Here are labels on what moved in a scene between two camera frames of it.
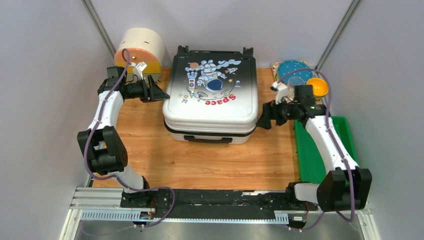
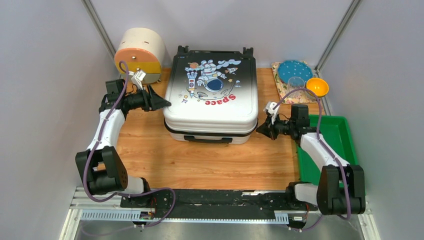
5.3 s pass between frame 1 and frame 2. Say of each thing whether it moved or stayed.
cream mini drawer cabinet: stayed
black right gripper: moved
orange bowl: stayed
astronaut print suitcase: stayed
